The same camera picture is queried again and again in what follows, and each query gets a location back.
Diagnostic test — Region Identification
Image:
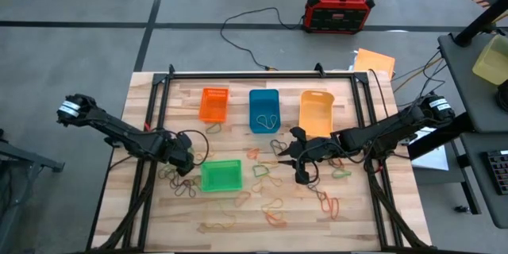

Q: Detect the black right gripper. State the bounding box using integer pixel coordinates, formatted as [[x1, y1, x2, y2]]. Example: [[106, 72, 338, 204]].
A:
[[278, 126, 344, 186]]

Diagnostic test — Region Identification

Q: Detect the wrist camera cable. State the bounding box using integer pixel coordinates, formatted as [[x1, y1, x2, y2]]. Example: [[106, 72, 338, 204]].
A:
[[299, 138, 374, 186], [176, 129, 210, 166]]

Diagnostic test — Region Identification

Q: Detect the orange paper sheet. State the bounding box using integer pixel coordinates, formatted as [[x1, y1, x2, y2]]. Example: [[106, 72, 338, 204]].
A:
[[352, 48, 397, 80]]

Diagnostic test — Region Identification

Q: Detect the black pole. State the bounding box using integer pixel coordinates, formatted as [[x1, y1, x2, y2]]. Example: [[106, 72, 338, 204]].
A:
[[453, 0, 508, 48]]

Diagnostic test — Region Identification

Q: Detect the dark metal stand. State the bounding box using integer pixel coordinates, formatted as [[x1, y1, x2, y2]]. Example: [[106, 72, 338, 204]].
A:
[[0, 126, 67, 254]]

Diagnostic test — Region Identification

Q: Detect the black aluminium frame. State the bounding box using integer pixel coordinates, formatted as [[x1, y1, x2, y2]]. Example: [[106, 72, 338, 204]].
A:
[[90, 63, 428, 254]]

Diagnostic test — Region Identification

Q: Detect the white paper sheet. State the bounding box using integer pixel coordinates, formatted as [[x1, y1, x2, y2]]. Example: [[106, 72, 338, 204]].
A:
[[410, 126, 452, 172]]

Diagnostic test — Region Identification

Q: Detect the red black power station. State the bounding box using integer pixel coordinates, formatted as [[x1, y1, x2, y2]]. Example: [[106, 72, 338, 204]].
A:
[[300, 0, 376, 35]]

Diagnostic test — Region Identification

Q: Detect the blue plastic bin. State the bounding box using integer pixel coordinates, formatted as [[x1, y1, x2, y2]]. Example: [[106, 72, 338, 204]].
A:
[[248, 88, 282, 135]]

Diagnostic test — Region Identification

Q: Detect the black rubber band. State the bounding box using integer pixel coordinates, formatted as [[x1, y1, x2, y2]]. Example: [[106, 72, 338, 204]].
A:
[[269, 139, 288, 158]]

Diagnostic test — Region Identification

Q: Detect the yellow plastic bin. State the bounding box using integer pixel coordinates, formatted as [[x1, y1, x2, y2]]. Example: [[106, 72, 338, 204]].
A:
[[298, 90, 336, 139]]

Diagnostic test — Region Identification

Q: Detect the black table leg beam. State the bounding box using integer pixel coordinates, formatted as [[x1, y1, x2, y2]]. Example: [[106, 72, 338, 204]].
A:
[[406, 111, 475, 160]]

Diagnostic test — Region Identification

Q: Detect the black power cable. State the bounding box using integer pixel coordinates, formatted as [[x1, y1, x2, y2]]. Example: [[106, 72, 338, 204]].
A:
[[219, 6, 305, 71]]

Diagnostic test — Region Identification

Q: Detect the yellow translucent plastic tub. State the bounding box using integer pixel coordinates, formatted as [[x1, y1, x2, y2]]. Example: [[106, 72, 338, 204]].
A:
[[471, 33, 508, 87]]

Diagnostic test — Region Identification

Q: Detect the black keyboard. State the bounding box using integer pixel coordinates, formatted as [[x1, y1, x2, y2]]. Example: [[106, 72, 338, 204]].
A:
[[486, 149, 508, 196]]

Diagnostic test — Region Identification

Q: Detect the thin yellow rubber band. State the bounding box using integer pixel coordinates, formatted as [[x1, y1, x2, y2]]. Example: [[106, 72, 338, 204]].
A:
[[197, 200, 238, 234]]

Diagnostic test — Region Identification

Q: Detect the green slotted plastic basket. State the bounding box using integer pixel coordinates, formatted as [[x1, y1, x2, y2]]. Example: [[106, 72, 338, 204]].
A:
[[200, 159, 244, 194]]

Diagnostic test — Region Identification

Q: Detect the olive green rubber band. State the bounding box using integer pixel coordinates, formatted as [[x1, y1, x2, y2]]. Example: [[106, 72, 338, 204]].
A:
[[157, 165, 180, 181]]

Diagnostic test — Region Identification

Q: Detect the orange slotted plastic basket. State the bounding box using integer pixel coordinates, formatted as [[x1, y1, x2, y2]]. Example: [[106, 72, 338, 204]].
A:
[[198, 87, 230, 124]]

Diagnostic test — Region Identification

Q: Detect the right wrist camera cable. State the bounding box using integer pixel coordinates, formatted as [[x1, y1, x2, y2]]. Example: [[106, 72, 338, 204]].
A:
[[299, 138, 374, 186]]

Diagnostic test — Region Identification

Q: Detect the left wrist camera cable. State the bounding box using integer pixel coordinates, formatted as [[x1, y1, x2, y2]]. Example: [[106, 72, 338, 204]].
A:
[[176, 129, 210, 166]]

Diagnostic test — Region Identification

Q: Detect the grey side table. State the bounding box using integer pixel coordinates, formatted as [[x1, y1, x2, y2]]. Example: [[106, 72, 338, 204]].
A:
[[437, 31, 508, 134]]

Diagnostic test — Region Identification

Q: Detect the thin black hanging cable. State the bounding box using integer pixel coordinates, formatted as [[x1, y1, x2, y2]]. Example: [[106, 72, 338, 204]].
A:
[[367, 67, 391, 118]]

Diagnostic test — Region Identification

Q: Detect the dark grey desk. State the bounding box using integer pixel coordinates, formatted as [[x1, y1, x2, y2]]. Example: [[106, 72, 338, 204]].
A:
[[460, 131, 508, 230]]

